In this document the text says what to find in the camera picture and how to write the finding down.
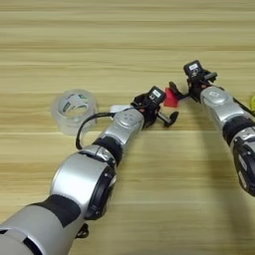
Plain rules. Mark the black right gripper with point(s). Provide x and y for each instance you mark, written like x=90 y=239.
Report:
x=197 y=88

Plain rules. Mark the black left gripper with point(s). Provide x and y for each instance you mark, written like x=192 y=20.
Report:
x=151 y=114

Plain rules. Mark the red cube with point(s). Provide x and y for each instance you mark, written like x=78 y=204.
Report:
x=171 y=99

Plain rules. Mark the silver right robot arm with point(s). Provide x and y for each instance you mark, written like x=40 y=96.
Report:
x=225 y=109

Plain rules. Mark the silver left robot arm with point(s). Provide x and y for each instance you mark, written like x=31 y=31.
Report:
x=83 y=179

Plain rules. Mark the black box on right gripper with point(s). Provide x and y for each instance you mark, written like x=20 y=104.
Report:
x=193 y=68

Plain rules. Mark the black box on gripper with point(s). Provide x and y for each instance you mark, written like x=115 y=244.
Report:
x=156 y=95
x=193 y=68

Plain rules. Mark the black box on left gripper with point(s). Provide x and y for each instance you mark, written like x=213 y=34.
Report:
x=156 y=95

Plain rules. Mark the multicolour puzzle cube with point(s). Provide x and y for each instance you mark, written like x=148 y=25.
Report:
x=253 y=103

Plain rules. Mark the clear tape roll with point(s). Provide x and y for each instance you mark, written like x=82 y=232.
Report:
x=73 y=111

